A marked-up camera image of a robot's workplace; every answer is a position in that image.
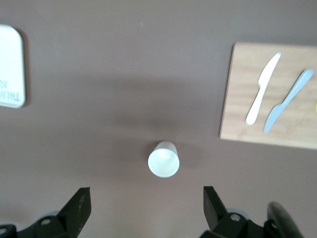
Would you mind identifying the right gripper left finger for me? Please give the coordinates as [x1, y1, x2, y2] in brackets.
[14, 186, 92, 238]

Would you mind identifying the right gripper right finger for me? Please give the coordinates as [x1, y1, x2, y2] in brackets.
[199, 185, 273, 238]

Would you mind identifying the white plastic cup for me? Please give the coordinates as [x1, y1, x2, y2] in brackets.
[147, 140, 180, 179]

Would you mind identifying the wooden cutting board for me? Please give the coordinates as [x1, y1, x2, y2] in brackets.
[219, 42, 317, 150]

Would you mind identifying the grey plastic knife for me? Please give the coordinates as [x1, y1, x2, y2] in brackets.
[263, 68, 316, 135]

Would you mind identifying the brown table mat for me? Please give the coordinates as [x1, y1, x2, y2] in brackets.
[0, 0, 317, 238]

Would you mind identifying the white plastic knife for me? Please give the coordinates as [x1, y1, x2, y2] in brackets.
[245, 52, 282, 125]

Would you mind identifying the cream bear print tray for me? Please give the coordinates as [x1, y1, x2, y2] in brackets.
[0, 23, 27, 109]

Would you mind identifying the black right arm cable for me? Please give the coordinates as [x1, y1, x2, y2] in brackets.
[265, 201, 305, 238]

